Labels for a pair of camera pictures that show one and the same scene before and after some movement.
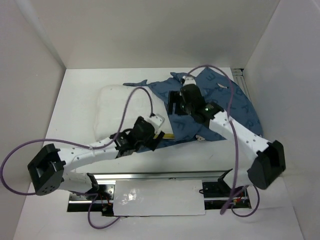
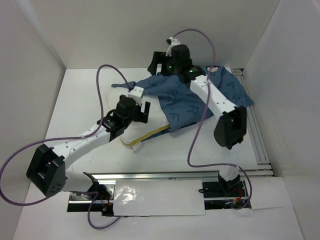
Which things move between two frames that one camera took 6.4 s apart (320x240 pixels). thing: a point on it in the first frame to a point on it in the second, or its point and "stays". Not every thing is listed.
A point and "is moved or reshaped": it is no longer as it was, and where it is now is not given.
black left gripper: [151, 142] to [142, 116]
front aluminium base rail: [218, 193] stays
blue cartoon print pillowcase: [216, 90] is moved or reshaped
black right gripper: [174, 97] to [158, 58]
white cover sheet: [160, 197] stays
